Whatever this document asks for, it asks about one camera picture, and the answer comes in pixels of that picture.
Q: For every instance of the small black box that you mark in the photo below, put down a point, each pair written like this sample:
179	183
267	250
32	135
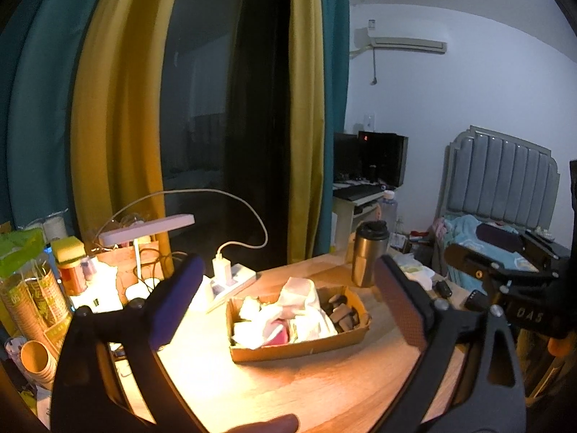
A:
475	300

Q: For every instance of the steel tumbler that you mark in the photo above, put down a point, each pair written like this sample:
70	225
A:
367	261

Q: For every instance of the white cloth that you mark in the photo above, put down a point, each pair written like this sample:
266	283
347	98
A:
313	324

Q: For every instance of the teal curtain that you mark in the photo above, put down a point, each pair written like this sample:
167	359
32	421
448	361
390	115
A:
40	121
333	99

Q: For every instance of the white toilet paper roll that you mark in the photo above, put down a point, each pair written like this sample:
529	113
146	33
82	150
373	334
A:
54	228

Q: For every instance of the white computer desk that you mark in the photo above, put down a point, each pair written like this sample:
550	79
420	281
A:
345	221

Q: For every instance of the clear water bottle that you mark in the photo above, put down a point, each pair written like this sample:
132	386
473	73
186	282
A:
387	212

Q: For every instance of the grey padded headboard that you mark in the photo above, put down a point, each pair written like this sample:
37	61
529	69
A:
496	180

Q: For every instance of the black computer monitor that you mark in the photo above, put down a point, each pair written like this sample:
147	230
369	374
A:
383	158
346	158

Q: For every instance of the light blue blanket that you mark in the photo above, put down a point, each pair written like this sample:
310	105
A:
464	230

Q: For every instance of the brown paper cup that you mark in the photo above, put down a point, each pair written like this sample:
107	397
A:
38	365

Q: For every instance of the red can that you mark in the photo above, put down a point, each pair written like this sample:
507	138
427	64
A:
74	279

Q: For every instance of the cardboard box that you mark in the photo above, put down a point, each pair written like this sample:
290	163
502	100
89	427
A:
293	352

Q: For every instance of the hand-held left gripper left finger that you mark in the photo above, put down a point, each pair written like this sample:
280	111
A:
173	302

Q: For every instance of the yellow curtain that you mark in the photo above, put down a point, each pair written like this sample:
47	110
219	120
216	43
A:
117	121
306	121

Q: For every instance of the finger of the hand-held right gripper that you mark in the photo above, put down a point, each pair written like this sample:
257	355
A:
473	264
500	235

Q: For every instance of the black keyboard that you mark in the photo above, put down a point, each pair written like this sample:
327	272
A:
360	193

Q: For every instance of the yellow green sponge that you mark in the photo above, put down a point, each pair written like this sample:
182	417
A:
67	250

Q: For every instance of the stack of paper cups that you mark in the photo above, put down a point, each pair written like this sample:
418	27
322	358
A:
36	306

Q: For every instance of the white wall socket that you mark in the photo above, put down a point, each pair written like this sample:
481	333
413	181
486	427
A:
370	121

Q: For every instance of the tan sock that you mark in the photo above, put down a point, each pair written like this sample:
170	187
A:
342	318

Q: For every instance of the white desk lamp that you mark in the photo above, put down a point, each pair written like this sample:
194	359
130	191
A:
148	228

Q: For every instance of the brown cardboard carton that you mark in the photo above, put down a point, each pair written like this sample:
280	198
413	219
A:
112	270

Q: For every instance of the person's right hand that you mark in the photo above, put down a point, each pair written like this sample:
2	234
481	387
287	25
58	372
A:
558	347

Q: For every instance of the black car key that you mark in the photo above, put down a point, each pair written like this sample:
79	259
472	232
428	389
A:
441	288

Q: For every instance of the white power strip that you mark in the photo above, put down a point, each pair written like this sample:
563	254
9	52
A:
239	277

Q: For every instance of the person's left hand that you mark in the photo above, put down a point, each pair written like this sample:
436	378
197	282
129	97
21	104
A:
261	425

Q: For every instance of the white air conditioner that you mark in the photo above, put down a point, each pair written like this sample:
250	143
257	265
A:
405	43

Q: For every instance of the yellow plastic bag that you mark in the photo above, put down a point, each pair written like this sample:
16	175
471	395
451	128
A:
414	273

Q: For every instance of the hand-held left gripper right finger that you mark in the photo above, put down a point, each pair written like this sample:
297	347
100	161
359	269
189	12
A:
401	306

